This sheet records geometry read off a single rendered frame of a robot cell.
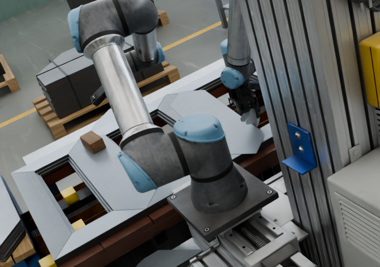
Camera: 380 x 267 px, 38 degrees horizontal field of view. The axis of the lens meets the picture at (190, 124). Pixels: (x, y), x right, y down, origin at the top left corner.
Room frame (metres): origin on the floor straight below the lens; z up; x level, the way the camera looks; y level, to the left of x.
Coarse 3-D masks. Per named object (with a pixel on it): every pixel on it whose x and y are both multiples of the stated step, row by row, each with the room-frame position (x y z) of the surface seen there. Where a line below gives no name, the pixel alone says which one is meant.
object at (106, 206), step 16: (256, 80) 2.25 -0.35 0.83; (160, 112) 2.23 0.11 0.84; (64, 160) 2.08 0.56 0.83; (240, 160) 1.65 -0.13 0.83; (80, 176) 1.91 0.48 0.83; (48, 192) 1.85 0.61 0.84; (96, 192) 1.74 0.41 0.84; (128, 224) 1.49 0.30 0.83; (96, 240) 1.45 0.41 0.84; (64, 256) 1.41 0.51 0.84
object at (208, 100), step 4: (212, 96) 2.19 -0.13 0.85; (200, 100) 2.19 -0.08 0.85; (204, 100) 2.17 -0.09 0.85; (208, 100) 2.16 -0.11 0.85; (212, 100) 2.15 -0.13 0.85; (216, 100) 2.14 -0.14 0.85; (192, 104) 2.17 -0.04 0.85; (196, 104) 2.16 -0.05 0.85; (200, 104) 2.15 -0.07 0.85; (204, 104) 2.14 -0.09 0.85; (208, 104) 2.12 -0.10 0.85; (184, 108) 2.16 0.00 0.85; (188, 108) 2.15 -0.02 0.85; (192, 108) 2.14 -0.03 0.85; (196, 108) 2.12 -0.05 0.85; (200, 108) 2.11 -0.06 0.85; (176, 112) 2.15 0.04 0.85; (180, 112) 2.14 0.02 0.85; (184, 112) 2.12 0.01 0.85; (188, 112) 2.11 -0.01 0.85; (192, 112) 2.10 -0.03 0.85; (184, 116) 2.09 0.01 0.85
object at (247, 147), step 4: (260, 136) 1.72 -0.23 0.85; (264, 136) 1.72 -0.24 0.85; (252, 140) 1.72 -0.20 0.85; (256, 140) 1.71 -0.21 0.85; (260, 140) 1.70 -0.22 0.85; (244, 144) 1.71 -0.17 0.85; (248, 144) 1.70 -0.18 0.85; (252, 144) 1.69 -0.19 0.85; (256, 144) 1.68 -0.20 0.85; (260, 144) 1.67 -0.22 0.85; (236, 148) 1.70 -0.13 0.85; (240, 148) 1.69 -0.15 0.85; (244, 148) 1.68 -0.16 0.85; (248, 148) 1.67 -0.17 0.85; (252, 148) 1.66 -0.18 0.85; (232, 152) 1.68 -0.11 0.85; (236, 152) 1.67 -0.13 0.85; (240, 152) 1.66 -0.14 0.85; (244, 152) 1.66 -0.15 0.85
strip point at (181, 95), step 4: (180, 92) 2.34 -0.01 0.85; (184, 92) 2.32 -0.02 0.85; (188, 92) 2.31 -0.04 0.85; (192, 92) 2.30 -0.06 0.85; (196, 92) 2.28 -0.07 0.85; (176, 96) 2.31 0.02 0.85; (180, 96) 2.29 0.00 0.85; (184, 96) 2.28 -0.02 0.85; (188, 96) 2.27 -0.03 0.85; (176, 100) 2.27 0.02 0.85; (180, 100) 2.25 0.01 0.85; (172, 104) 2.24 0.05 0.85
